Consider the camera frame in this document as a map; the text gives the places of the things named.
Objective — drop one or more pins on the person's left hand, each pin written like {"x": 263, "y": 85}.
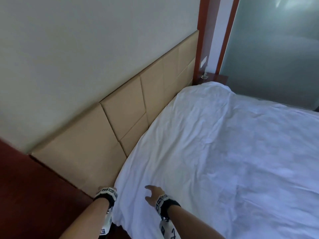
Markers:
{"x": 102, "y": 188}

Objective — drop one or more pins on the person's right hand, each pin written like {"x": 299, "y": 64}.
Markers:
{"x": 157, "y": 192}

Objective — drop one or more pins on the person's right thumb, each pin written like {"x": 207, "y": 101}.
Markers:
{"x": 149, "y": 200}

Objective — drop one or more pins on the person's left forearm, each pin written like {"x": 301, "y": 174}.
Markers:
{"x": 84, "y": 219}

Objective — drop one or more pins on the person's right forearm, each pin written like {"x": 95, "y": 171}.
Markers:
{"x": 192, "y": 221}

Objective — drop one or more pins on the right wrist marker band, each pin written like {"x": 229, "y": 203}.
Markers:
{"x": 165, "y": 204}

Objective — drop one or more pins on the wrist marker band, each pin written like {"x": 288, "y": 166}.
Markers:
{"x": 165, "y": 204}
{"x": 109, "y": 192}

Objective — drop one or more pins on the left wrist marker band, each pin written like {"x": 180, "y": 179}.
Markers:
{"x": 109, "y": 192}

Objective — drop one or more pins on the white bed sheet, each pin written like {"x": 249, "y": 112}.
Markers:
{"x": 211, "y": 159}

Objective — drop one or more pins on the beige padded headboard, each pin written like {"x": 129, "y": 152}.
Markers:
{"x": 82, "y": 151}

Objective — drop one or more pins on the dark red wooden nightstand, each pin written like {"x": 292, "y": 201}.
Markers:
{"x": 30, "y": 196}

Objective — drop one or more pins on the red-brown wooden bedside table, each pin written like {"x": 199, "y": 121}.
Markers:
{"x": 217, "y": 78}

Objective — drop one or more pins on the frosted glass panel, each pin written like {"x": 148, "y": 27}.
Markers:
{"x": 274, "y": 47}

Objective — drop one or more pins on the red-brown wooden wall pillar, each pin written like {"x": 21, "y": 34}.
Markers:
{"x": 206, "y": 27}

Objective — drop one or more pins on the red-brown wooden door frame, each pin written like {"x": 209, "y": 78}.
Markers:
{"x": 228, "y": 29}

